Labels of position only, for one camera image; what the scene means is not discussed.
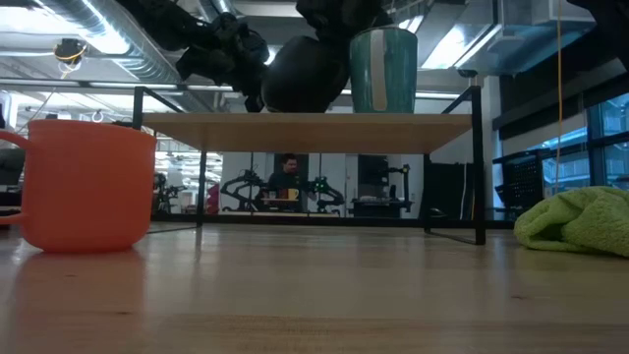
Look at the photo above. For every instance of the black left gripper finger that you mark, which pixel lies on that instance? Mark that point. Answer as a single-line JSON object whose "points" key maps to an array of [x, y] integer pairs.
{"points": [[254, 103]]}

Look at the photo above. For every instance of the dark blue mug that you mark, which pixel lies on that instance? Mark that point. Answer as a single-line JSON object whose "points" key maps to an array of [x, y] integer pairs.
{"points": [[304, 78]]}

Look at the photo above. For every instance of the teal cup with white stripe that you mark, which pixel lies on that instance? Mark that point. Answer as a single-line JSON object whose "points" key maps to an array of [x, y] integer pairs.
{"points": [[393, 69]]}

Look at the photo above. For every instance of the orange plastic mug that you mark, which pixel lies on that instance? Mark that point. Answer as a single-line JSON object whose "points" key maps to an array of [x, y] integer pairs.
{"points": [[83, 187]]}

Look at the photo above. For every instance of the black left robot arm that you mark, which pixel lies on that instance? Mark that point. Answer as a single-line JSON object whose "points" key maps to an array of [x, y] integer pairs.
{"points": [[157, 19]]}

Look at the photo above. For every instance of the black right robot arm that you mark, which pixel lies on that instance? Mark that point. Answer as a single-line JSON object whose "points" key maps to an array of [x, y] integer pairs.
{"points": [[609, 24]]}

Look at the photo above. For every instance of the wooden shelf with black legs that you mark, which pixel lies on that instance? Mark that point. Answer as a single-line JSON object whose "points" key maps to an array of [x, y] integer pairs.
{"points": [[304, 133]]}

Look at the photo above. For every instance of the person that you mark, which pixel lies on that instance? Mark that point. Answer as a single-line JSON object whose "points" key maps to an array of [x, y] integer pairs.
{"points": [[290, 177]]}

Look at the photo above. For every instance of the yellow background mug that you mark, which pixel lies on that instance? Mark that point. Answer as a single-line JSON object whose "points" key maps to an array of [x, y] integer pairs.
{"points": [[293, 194]]}

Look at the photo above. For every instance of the red chair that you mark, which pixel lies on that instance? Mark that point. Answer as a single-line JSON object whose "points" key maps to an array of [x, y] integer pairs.
{"points": [[212, 199]]}

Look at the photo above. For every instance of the black background robot station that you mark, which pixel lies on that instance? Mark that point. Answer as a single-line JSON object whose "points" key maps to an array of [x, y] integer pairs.
{"points": [[388, 187]]}

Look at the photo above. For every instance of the black panel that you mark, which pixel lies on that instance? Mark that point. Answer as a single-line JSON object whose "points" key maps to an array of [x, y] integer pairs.
{"points": [[444, 192]]}

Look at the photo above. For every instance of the dark background monitor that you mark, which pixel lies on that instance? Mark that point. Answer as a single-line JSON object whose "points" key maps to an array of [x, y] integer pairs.
{"points": [[10, 167]]}

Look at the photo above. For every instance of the black mesh cart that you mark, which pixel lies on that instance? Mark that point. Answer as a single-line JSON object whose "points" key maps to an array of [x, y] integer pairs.
{"points": [[521, 182]]}

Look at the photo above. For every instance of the green cloth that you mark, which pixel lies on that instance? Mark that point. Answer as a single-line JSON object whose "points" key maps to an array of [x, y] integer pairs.
{"points": [[575, 221]]}

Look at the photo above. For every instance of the silver ventilation duct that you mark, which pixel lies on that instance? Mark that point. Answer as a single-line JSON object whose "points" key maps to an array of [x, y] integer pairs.
{"points": [[123, 44]]}

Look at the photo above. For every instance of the black aluminium table frame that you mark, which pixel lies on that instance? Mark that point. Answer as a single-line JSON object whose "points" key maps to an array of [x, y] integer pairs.
{"points": [[344, 221]]}

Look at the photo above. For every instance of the black ceiling camera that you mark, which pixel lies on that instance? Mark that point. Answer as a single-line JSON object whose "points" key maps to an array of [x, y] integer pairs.
{"points": [[70, 50]]}

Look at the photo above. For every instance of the rectangular grey air duct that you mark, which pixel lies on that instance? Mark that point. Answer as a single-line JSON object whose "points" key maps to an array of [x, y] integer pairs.
{"points": [[516, 34]]}

